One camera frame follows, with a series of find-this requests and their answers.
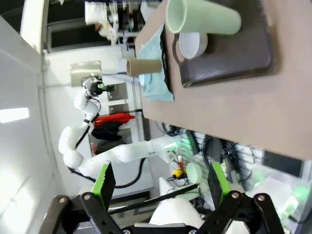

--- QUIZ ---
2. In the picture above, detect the black power adapter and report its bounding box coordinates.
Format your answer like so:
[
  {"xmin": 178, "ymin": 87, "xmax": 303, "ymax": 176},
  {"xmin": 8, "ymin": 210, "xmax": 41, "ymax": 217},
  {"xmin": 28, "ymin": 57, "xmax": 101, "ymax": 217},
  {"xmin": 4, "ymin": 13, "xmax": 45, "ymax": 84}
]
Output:
[{"xmin": 204, "ymin": 136, "xmax": 235, "ymax": 167}]

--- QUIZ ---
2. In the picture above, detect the pale green round object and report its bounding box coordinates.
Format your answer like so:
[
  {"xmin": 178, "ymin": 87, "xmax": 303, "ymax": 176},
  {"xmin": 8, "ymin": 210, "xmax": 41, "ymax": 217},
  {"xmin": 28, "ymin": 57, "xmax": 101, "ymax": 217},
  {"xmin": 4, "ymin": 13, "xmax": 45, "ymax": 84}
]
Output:
[{"xmin": 185, "ymin": 162, "xmax": 202, "ymax": 184}]

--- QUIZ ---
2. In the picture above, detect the grey slatted panel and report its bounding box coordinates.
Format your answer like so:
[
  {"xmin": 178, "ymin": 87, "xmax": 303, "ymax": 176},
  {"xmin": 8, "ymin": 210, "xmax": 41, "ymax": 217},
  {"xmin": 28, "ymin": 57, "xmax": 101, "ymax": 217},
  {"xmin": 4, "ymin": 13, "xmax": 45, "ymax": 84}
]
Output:
[{"xmin": 185, "ymin": 131, "xmax": 265, "ymax": 173}]

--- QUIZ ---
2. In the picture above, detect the pale green tall cup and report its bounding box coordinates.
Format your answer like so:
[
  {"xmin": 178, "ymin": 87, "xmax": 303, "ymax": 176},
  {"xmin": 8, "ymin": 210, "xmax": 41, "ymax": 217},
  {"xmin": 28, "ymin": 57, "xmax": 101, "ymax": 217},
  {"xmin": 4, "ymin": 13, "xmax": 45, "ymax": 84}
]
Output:
[{"xmin": 165, "ymin": 0, "xmax": 242, "ymax": 35}]

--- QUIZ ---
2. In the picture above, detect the black metal bar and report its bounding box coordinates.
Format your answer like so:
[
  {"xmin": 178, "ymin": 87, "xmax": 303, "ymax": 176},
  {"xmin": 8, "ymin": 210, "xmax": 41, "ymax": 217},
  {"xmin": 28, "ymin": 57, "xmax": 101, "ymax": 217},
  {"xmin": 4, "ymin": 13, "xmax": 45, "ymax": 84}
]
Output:
[{"xmin": 107, "ymin": 183, "xmax": 199, "ymax": 215}]

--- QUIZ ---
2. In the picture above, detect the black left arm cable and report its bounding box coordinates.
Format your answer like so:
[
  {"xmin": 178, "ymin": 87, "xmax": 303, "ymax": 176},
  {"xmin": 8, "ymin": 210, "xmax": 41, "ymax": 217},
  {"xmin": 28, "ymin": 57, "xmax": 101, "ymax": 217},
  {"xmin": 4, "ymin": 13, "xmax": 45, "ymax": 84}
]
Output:
[{"xmin": 67, "ymin": 96, "xmax": 148, "ymax": 189}]

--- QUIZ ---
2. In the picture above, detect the person's right forearm white sleeve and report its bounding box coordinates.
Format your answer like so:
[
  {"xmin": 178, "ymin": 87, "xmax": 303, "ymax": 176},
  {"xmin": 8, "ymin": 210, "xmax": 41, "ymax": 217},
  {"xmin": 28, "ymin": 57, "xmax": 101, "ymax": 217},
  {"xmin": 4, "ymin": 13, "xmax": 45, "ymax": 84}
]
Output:
[{"xmin": 84, "ymin": 0, "xmax": 108, "ymax": 25}]

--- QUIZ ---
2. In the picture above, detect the dark brown serving tray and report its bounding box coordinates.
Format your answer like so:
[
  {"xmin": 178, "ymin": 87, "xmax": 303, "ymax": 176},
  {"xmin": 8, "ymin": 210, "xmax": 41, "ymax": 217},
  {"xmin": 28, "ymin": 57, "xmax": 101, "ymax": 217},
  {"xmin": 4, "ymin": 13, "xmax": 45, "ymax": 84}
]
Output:
[{"xmin": 172, "ymin": 0, "xmax": 274, "ymax": 88}]

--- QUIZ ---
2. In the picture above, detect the cardboard tube roll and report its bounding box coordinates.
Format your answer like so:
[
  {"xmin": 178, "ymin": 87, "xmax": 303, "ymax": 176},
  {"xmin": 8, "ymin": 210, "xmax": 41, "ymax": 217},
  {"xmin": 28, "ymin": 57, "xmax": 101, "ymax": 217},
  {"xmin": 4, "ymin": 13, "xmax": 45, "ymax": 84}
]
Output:
[{"xmin": 126, "ymin": 58, "xmax": 164, "ymax": 77}]

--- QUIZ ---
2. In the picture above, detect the teal green cloth mat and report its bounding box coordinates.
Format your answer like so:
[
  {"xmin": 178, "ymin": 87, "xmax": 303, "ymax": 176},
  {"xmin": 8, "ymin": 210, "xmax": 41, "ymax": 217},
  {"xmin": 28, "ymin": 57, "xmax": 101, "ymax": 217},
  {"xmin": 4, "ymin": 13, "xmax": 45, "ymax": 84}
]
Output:
[{"xmin": 137, "ymin": 23, "xmax": 175, "ymax": 103}]

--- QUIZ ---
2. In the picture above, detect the red fabric item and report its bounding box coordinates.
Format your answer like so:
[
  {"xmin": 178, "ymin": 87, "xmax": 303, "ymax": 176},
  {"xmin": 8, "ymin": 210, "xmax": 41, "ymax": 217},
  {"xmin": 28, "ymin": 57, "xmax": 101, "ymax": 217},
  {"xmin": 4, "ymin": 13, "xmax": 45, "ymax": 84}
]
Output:
[{"xmin": 94, "ymin": 113, "xmax": 136, "ymax": 128}]

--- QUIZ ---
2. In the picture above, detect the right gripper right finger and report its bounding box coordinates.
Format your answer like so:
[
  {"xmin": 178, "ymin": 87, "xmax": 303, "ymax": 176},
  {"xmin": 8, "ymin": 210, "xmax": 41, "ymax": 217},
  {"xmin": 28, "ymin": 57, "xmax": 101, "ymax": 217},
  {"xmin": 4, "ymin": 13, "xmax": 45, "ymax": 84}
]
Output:
[{"xmin": 198, "ymin": 162, "xmax": 286, "ymax": 234}]

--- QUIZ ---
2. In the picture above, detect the yellow connector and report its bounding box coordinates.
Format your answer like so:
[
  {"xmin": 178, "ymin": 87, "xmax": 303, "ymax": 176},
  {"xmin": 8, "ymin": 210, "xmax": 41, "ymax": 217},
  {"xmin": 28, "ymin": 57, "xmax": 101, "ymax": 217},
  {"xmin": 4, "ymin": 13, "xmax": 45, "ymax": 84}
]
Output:
[{"xmin": 171, "ymin": 167, "xmax": 184, "ymax": 179}]

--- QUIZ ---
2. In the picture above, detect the person's right hand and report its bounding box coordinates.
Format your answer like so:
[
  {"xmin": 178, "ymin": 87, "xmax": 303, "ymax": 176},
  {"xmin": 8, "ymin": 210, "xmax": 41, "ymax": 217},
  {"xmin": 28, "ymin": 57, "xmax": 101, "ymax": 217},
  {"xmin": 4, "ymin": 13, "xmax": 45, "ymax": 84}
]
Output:
[{"xmin": 97, "ymin": 22, "xmax": 116, "ymax": 40}]

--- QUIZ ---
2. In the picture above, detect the white bowl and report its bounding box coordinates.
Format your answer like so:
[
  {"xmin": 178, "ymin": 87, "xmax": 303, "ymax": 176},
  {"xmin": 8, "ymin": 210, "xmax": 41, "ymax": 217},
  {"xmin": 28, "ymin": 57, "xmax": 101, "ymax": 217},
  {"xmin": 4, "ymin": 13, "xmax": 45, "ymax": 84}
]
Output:
[{"xmin": 178, "ymin": 31, "xmax": 209, "ymax": 60}]

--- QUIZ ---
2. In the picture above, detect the finger of the green left gripper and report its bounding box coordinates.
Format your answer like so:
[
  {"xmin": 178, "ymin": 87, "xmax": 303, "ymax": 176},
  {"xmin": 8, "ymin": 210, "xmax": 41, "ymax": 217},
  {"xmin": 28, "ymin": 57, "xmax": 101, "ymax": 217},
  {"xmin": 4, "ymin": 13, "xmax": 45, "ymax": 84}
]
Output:
[{"xmin": 97, "ymin": 82, "xmax": 116, "ymax": 93}]

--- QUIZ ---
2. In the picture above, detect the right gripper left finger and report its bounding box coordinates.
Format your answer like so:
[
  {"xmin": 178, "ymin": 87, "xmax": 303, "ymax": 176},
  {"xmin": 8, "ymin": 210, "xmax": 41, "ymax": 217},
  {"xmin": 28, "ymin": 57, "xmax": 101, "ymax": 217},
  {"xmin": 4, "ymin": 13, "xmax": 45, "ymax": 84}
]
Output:
[{"xmin": 43, "ymin": 162, "xmax": 123, "ymax": 234}]

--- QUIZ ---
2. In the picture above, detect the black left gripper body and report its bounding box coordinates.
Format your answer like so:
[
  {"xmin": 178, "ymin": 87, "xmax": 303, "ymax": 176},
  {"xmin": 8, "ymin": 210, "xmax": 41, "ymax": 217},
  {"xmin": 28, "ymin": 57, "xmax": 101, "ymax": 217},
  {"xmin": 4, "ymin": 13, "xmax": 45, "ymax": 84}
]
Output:
[{"xmin": 82, "ymin": 78, "xmax": 103, "ymax": 96}]

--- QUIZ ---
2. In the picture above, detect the black fabric item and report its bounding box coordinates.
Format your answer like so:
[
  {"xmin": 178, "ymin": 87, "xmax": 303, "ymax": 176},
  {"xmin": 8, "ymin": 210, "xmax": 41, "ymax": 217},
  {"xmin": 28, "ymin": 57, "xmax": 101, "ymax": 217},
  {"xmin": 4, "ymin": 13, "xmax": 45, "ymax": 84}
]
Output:
[{"xmin": 91, "ymin": 122, "xmax": 123, "ymax": 141}]

